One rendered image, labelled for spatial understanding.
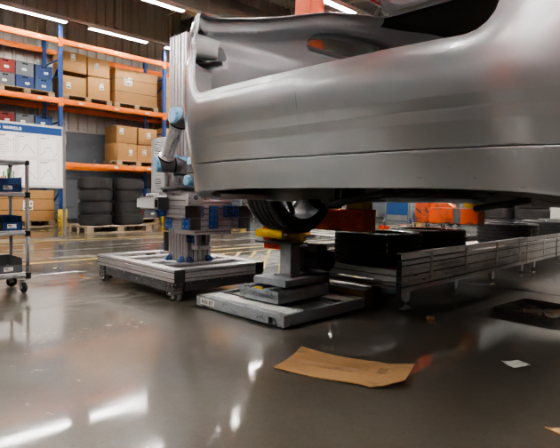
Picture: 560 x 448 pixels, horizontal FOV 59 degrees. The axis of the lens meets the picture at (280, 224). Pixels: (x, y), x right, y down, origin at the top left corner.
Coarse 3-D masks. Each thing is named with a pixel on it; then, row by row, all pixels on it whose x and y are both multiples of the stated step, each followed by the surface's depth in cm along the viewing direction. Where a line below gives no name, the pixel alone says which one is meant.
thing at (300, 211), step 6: (282, 204) 315; (288, 204) 348; (300, 204) 357; (306, 204) 353; (294, 210) 356; (300, 210) 352; (306, 210) 349; (312, 210) 345; (318, 210) 342; (294, 216) 346; (300, 216) 343; (306, 216) 340; (312, 216) 337
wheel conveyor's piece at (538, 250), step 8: (472, 232) 614; (472, 240) 609; (528, 240) 514; (536, 240) 543; (544, 240) 550; (552, 240) 572; (528, 248) 515; (536, 248) 533; (544, 248) 551; (552, 248) 574; (528, 256) 516; (536, 256) 534; (544, 256) 554; (552, 256) 575
